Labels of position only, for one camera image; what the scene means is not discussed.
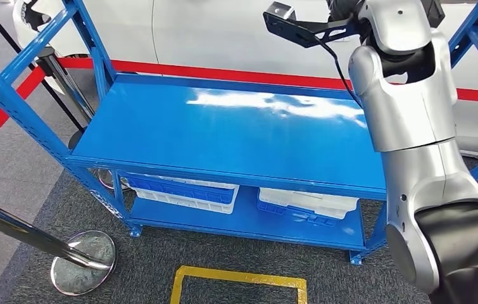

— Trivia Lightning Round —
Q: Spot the white car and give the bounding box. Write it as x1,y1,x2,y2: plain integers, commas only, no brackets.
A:
12,0,478,160

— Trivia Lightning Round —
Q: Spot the black stanchion post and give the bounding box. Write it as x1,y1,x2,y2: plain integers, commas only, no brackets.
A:
37,46,134,192

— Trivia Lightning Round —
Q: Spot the black barrier strap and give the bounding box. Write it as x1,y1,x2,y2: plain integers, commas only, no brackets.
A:
0,0,86,132

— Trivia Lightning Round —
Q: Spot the blue metal shelf rack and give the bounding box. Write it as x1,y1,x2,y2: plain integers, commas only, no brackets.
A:
0,0,478,266

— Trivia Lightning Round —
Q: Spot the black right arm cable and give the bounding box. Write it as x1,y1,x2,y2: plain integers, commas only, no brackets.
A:
313,35,478,304

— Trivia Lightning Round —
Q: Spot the yellow floor tape square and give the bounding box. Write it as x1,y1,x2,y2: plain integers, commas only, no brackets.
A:
169,265,309,304

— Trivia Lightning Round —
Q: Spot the white plastic crate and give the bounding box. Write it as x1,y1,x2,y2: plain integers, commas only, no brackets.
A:
124,172,239,191
134,189,241,215
258,187,360,220

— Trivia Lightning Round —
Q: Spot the chrome stanchion post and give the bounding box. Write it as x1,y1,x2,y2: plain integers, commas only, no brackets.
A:
0,192,118,297

